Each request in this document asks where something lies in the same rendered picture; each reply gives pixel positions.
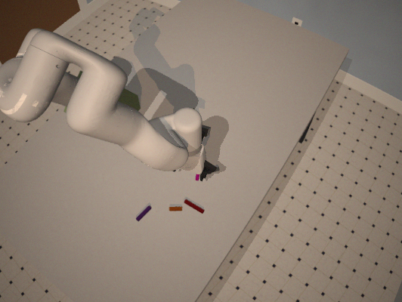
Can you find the dark red rod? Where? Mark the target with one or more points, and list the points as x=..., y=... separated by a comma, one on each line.
x=193, y=206

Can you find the purple rod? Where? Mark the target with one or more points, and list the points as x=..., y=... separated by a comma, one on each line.
x=143, y=213

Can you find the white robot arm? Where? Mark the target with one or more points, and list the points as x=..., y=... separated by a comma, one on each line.
x=32, y=80

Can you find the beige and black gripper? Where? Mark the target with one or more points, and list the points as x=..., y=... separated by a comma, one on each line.
x=198, y=165

